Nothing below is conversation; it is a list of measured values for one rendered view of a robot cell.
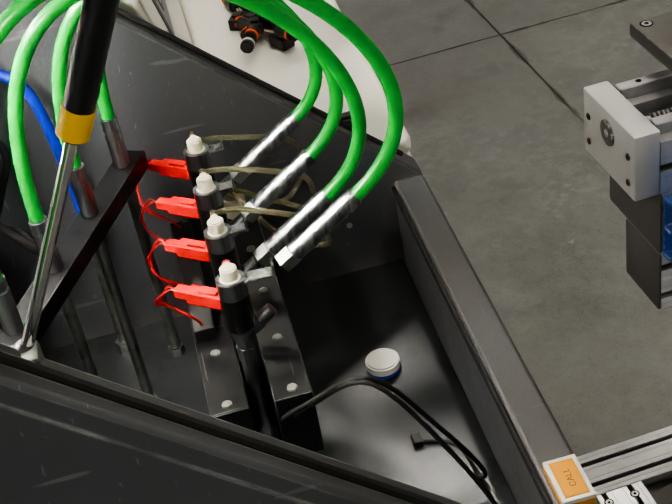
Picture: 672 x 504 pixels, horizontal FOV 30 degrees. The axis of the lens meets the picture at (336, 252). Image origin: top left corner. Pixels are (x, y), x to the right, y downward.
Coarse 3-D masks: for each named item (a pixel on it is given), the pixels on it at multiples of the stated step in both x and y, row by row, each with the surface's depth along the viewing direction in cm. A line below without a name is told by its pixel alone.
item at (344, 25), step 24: (24, 0) 96; (288, 0) 101; (312, 0) 101; (0, 24) 97; (336, 24) 103; (360, 48) 105; (384, 72) 106; (384, 144) 111; (384, 168) 112; (360, 192) 113; (0, 288) 110
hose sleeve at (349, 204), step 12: (348, 192) 113; (336, 204) 113; (348, 204) 113; (324, 216) 114; (336, 216) 113; (312, 228) 114; (324, 228) 114; (300, 240) 114; (312, 240) 114; (300, 252) 115
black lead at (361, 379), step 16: (336, 384) 114; (352, 384) 113; (368, 384) 113; (384, 384) 114; (320, 400) 116; (400, 400) 114; (288, 416) 119; (416, 416) 115; (416, 432) 133; (432, 432) 116; (448, 432) 120; (448, 448) 117; (464, 448) 122; (464, 464) 118; (480, 464) 124
